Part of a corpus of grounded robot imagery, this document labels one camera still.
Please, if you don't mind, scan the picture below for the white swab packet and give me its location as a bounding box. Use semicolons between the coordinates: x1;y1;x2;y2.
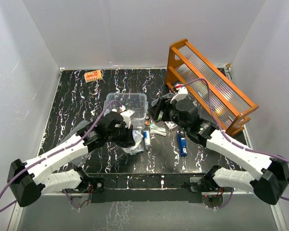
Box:
149;123;167;137

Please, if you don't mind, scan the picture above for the blue thermometer case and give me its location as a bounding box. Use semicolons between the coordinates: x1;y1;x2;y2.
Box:
176;128;187;157

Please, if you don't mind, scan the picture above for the blue white tube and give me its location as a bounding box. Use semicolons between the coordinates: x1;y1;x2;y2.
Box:
143;130;151;148

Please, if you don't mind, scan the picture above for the clear first aid box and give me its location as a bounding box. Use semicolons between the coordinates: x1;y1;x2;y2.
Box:
103;93;148;130

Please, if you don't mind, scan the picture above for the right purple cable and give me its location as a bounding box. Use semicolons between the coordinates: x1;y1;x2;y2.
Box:
180;78;289;210

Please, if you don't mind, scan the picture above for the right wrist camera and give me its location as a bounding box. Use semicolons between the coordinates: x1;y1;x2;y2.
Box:
171;84;188;103

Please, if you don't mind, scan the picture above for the clear bag with tubing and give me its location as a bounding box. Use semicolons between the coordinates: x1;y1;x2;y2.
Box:
133;130;144;152

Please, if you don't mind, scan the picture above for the orange wooden shelf rack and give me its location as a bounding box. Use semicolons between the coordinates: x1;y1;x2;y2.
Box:
165;39;258;136

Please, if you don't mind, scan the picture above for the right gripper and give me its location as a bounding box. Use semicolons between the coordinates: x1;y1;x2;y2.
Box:
148;97;189;132

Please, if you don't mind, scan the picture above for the orange pill blister pack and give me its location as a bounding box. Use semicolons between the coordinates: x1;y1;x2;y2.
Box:
84;70;103;83

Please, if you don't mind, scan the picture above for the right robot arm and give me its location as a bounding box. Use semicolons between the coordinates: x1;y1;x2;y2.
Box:
148;98;289;205

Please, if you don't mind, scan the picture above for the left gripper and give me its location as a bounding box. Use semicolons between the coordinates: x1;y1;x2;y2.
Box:
106;122;136;148

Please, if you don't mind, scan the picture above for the clear tray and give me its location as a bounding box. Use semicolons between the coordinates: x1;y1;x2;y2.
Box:
164;121;178;132

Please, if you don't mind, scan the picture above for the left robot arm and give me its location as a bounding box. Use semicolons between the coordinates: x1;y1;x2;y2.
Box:
7;110;135;207

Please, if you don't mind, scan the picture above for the white blue gauze packet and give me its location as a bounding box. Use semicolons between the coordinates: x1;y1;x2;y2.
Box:
122;145;143;155

